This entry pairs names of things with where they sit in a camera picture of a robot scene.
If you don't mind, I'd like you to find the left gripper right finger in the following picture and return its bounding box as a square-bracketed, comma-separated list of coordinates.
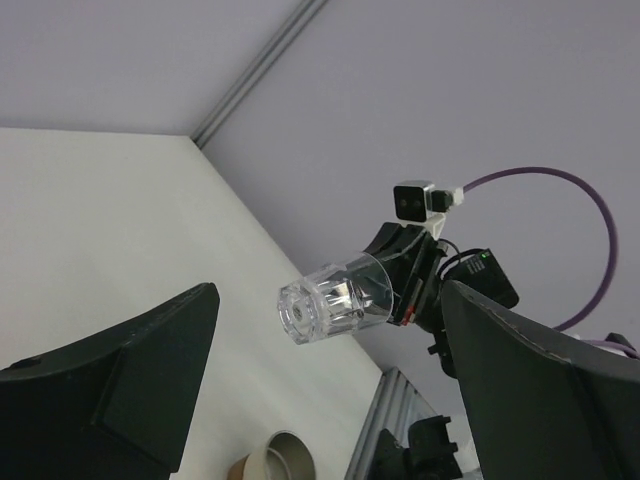
[441, 281, 639, 479]

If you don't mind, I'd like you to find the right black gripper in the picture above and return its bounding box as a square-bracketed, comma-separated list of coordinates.
[364, 222, 520, 378]

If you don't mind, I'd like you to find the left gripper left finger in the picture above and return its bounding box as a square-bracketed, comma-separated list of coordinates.
[1, 283, 220, 479]

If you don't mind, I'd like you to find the clear plastic cup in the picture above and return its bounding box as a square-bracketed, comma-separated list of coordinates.
[277, 252, 397, 345]

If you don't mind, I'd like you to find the steel cup left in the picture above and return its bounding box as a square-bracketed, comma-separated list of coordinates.
[227, 431, 317, 480]

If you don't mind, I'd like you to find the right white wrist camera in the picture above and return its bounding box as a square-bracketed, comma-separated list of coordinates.
[393, 180, 464, 240]

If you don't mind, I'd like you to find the aluminium mounting rail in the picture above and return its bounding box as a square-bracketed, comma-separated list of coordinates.
[345, 367, 435, 480]

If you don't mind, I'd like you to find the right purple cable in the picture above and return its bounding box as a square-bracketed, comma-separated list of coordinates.
[462, 166, 636, 351]

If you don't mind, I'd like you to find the right aluminium frame post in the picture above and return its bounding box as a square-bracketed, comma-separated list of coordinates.
[190, 0, 328, 150]

